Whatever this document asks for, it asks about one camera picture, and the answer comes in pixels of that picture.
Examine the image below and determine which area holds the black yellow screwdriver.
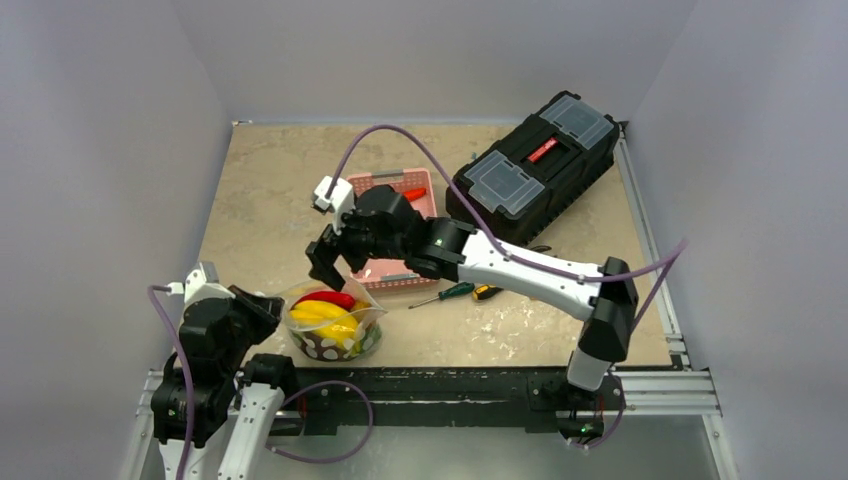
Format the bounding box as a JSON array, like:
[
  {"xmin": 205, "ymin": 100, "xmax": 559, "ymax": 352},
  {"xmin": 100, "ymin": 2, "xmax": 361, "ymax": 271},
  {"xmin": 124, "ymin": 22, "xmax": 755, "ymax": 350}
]
[{"xmin": 471, "ymin": 285, "xmax": 503, "ymax": 302}]

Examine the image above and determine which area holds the orange carrot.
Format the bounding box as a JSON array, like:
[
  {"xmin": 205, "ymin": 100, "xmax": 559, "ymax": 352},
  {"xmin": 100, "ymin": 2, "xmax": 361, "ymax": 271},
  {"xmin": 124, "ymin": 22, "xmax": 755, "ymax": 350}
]
[{"xmin": 403, "ymin": 187, "xmax": 428, "ymax": 202}]

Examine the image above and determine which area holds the clear zip top bag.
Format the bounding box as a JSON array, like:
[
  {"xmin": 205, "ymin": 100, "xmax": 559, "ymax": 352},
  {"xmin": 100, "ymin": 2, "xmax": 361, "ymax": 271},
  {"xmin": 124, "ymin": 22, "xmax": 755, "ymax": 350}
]
[{"xmin": 280, "ymin": 276, "xmax": 387, "ymax": 363}]

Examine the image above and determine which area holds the black plastic toolbox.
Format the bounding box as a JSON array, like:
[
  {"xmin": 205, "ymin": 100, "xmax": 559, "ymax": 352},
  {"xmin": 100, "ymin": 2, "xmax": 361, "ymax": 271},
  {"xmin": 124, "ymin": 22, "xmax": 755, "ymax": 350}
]
[{"xmin": 452, "ymin": 91, "xmax": 621, "ymax": 246}]

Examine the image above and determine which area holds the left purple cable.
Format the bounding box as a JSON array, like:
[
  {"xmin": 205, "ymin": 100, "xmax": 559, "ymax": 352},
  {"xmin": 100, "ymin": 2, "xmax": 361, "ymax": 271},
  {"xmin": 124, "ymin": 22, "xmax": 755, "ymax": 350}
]
[{"xmin": 145, "ymin": 284, "xmax": 197, "ymax": 480}]

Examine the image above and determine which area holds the green handled screwdriver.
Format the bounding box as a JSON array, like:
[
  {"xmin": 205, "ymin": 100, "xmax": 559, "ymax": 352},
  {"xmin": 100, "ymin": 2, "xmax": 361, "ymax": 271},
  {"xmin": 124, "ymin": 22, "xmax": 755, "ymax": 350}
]
[{"xmin": 409, "ymin": 282, "xmax": 475, "ymax": 309}]

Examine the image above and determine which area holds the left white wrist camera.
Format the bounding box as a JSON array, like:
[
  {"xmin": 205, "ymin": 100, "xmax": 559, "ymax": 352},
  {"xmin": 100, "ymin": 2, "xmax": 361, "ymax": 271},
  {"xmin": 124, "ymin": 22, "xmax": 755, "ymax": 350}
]
[{"xmin": 165, "ymin": 261, "xmax": 235, "ymax": 308}]

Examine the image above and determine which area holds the green bell pepper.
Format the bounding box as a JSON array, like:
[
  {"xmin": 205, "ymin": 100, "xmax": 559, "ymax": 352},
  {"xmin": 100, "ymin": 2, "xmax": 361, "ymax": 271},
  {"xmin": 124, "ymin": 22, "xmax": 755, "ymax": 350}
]
[{"xmin": 354, "ymin": 325, "xmax": 383, "ymax": 357}]

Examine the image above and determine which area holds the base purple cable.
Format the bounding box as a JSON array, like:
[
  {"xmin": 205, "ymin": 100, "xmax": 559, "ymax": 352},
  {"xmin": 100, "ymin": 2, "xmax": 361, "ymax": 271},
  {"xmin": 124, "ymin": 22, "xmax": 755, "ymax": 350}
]
[{"xmin": 264, "ymin": 380, "xmax": 375, "ymax": 466}]

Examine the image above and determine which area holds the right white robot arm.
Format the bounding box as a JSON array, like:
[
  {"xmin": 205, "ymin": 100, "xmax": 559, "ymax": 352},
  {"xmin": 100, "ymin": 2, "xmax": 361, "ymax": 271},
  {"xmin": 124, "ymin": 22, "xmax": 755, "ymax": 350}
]
[{"xmin": 306, "ymin": 177, "xmax": 638, "ymax": 407}]

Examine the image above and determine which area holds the yellow banana bunch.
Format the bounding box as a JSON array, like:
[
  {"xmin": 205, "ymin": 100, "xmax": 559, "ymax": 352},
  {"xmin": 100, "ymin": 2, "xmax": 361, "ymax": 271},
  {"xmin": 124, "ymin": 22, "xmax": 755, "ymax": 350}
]
[{"xmin": 288, "ymin": 301, "xmax": 365, "ymax": 359}]

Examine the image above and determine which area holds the pink plastic basket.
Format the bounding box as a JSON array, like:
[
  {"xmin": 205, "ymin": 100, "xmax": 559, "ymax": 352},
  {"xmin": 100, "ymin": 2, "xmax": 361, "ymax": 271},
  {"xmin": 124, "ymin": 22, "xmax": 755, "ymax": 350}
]
[{"xmin": 346, "ymin": 168, "xmax": 438, "ymax": 291}]

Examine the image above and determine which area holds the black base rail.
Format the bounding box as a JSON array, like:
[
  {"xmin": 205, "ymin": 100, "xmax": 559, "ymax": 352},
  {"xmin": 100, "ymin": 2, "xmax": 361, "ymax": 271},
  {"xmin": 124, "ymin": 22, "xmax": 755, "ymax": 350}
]
[{"xmin": 256, "ymin": 366, "xmax": 627, "ymax": 439}]

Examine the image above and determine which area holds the red chili pepper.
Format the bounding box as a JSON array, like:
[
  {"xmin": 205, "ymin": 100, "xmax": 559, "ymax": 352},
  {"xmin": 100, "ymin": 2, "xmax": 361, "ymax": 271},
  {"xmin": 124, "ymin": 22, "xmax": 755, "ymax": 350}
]
[{"xmin": 295, "ymin": 290, "xmax": 357, "ymax": 311}]

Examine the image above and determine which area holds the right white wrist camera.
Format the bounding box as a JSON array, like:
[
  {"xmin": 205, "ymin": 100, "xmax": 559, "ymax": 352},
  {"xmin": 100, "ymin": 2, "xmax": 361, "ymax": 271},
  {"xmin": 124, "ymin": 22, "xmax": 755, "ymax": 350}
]
[{"xmin": 311, "ymin": 176, "xmax": 355, "ymax": 235}]

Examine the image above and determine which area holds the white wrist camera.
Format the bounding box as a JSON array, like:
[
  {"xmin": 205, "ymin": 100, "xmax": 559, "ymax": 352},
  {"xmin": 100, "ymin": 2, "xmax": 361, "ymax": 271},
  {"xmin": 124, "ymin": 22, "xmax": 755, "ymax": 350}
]
[
  {"xmin": 165, "ymin": 261, "xmax": 235, "ymax": 308},
  {"xmin": 311, "ymin": 176, "xmax": 355, "ymax": 235}
]

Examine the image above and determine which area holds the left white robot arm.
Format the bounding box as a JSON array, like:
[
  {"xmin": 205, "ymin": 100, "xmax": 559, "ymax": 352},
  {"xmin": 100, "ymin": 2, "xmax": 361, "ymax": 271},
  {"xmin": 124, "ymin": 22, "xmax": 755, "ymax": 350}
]
[{"xmin": 148, "ymin": 286, "xmax": 300, "ymax": 479}]

